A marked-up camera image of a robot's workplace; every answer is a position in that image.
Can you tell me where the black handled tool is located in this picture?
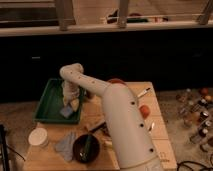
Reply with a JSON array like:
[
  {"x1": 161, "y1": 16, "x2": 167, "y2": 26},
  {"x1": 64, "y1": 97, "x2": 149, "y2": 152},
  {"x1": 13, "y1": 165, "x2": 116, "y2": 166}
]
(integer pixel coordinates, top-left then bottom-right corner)
[{"x1": 85, "y1": 122, "x2": 106, "y2": 133}]

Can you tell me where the black bowl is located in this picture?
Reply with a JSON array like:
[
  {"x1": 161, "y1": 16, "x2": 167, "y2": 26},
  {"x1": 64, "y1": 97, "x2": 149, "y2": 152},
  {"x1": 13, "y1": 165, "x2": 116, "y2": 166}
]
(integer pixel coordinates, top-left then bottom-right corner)
[{"x1": 73, "y1": 134, "x2": 100, "y2": 163}]

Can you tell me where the blue sponge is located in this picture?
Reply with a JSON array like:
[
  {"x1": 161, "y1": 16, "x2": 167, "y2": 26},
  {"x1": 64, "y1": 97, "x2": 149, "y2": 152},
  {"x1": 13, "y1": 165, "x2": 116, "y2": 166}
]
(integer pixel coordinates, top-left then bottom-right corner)
[{"x1": 60, "y1": 106, "x2": 74, "y2": 119}]

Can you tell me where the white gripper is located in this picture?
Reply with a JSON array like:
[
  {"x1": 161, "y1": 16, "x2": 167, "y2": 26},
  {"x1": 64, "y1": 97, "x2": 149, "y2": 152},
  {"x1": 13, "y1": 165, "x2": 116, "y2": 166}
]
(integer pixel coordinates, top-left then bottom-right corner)
[{"x1": 62, "y1": 81, "x2": 80, "y2": 111}]

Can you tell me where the grey crumpled cloth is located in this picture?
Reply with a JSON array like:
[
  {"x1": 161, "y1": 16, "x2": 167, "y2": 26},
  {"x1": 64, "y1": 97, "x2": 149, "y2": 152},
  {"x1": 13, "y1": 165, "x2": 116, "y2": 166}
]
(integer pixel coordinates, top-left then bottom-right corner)
[{"x1": 55, "y1": 132, "x2": 76, "y2": 162}]

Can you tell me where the green plastic tray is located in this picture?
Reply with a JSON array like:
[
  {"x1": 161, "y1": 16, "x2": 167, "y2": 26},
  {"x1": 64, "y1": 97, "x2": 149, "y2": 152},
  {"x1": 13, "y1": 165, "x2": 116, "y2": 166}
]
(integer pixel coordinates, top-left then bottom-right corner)
[{"x1": 34, "y1": 78, "x2": 84, "y2": 124}]

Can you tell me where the green utensil in bowl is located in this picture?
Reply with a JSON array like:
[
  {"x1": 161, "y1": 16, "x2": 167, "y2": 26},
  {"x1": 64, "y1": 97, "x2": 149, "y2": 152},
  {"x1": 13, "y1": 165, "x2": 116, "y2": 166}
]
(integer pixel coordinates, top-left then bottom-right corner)
[{"x1": 80, "y1": 134, "x2": 92, "y2": 161}]

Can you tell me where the orange ball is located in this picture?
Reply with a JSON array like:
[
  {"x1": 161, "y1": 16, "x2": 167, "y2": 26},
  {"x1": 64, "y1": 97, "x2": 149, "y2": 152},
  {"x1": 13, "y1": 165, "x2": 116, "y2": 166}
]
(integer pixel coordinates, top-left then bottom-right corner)
[{"x1": 139, "y1": 105, "x2": 151, "y2": 119}]

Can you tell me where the silver knife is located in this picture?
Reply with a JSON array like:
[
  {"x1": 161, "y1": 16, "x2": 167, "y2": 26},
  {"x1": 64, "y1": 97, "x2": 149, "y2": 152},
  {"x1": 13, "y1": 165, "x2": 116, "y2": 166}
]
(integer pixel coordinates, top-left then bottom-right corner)
[{"x1": 148, "y1": 122, "x2": 155, "y2": 132}]

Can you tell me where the red round object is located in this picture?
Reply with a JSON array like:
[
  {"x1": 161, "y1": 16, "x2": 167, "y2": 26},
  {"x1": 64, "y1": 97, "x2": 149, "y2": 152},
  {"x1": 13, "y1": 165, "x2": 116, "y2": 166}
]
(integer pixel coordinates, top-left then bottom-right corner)
[{"x1": 108, "y1": 78, "x2": 126, "y2": 85}]

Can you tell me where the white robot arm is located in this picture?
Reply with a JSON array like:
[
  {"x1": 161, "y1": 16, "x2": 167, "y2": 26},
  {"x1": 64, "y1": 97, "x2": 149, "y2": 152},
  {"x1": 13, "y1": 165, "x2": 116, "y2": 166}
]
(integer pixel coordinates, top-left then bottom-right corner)
[{"x1": 60, "y1": 63, "x2": 164, "y2": 171}]

